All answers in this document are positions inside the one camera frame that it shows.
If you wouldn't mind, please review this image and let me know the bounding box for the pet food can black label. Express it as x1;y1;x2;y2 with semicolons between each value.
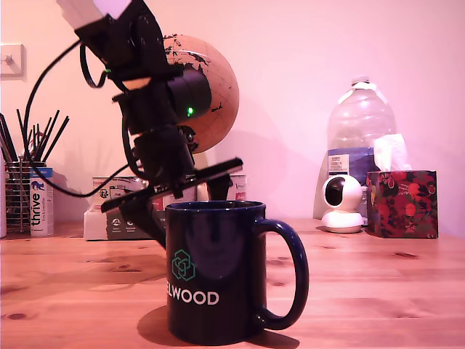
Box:
92;177;146;212

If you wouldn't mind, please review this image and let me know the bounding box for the dark blue printed mug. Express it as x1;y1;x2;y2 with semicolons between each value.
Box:
166;201;310;346

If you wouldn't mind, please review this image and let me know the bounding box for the cork globe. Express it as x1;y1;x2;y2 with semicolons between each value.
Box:
162;34;240;156

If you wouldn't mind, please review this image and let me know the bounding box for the thin black stick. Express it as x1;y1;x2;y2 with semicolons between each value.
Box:
43;116;70;164
17;110;33;163
36;117;54;163
39;110;62;164
0;113;19;164

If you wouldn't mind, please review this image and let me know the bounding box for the white thrive tube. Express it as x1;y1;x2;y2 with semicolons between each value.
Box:
30;167;55;238

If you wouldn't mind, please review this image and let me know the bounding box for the large clear water bottle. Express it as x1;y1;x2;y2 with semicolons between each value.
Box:
325;75;397;219

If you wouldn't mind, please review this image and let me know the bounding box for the white tissue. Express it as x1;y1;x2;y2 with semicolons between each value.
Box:
373;133;413;173

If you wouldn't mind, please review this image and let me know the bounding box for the floral tissue box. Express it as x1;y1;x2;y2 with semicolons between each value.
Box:
365;169;439;240

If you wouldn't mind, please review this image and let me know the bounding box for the black cable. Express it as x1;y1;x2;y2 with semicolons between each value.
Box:
78;43;110;89
20;39;132;199

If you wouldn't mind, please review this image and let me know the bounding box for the small white round camera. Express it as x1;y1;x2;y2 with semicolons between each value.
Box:
320;175;364;234

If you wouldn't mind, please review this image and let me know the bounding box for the metal wire basket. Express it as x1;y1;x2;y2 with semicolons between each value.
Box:
5;161;33;233

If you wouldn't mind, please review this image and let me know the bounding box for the white wall switch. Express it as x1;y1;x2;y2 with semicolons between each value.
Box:
0;43;27;81

